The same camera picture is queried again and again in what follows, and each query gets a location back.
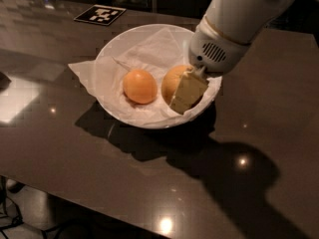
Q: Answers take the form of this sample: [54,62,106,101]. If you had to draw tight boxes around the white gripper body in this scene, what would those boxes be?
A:
[188,18,249,76]

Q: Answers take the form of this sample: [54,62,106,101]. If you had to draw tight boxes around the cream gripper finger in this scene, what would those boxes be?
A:
[169,71,208,115]

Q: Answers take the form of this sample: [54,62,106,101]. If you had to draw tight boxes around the orange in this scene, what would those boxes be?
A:
[123,69,158,105]
[161,65,192,105]

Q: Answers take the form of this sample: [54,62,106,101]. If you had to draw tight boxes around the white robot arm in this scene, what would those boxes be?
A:
[169,0,295,114]

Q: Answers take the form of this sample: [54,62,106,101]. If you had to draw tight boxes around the white bowl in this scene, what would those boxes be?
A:
[94,23,223,129]

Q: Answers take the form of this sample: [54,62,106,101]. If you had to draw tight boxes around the white paper napkin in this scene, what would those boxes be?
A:
[67,27,221,128]

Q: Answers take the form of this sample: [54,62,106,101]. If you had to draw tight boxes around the black white fiducial marker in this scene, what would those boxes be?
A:
[74,5,126,26]

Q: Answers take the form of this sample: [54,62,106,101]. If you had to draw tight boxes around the black floor cables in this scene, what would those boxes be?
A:
[0,176,94,239]

